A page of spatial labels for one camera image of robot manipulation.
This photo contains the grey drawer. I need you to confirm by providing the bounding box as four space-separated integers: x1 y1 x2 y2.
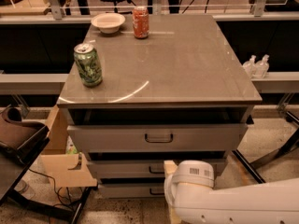
98 183 164 199
67 123 248 153
86 158 227 179

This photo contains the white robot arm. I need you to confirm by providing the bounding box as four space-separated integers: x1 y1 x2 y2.
164 161 299 224

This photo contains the grey drawer cabinet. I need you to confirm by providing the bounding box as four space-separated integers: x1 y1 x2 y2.
57 15 262 185

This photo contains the grey top drawer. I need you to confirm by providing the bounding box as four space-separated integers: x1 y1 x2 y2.
67 123 248 153

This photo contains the grey bottom drawer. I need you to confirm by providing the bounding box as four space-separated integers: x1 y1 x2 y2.
98 183 164 199

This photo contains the green soda can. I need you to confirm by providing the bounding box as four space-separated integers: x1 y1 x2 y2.
74 43 102 87

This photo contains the orange soda can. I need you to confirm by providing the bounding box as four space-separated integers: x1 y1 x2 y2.
133 7 150 39

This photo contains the white bowl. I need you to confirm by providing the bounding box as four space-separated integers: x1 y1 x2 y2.
92 13 125 34

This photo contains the clear sanitizer bottle left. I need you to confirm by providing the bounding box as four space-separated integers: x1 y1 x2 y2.
242 55 256 77

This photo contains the cardboard box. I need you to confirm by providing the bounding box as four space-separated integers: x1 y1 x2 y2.
41 105 97 188

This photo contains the brown bag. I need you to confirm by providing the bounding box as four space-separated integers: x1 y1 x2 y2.
0 107 40 149

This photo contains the black side table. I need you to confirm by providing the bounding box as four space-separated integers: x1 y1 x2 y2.
0 128 92 224

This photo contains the black metal stand leg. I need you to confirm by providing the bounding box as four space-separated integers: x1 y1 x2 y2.
233 110 299 185

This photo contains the black cable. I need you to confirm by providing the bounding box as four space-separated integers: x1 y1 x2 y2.
28 167 82 224

